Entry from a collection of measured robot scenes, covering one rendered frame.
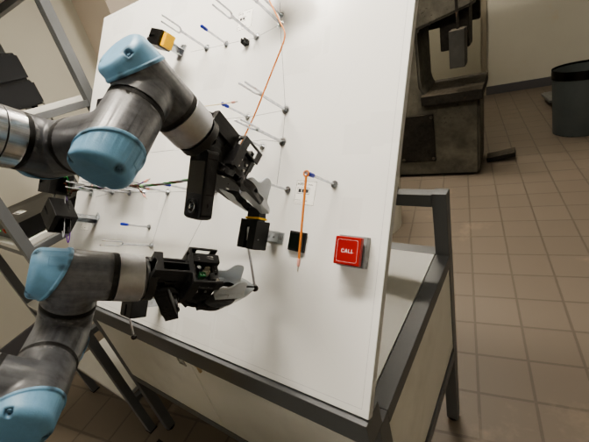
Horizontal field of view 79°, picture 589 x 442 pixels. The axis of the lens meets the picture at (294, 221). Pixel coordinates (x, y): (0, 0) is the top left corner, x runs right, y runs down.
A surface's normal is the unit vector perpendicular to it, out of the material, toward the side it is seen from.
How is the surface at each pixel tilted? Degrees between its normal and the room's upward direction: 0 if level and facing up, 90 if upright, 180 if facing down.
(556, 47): 90
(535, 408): 0
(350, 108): 53
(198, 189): 58
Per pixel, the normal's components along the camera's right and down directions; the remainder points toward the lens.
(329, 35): -0.56, -0.11
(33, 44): 0.90, -0.02
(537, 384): -0.24, -0.86
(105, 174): -0.22, 0.86
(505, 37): -0.37, 0.51
